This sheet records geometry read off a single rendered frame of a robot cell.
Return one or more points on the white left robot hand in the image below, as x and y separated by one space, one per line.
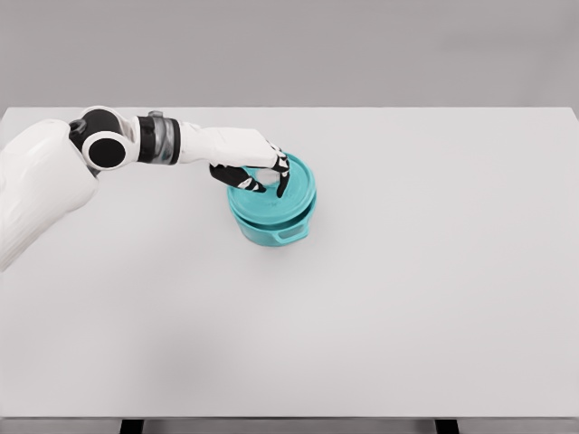
244 147

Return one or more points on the teal pot lid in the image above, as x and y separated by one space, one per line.
289 199

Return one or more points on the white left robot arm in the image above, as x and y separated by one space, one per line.
40 181

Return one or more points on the teal pot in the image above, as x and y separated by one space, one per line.
271 234

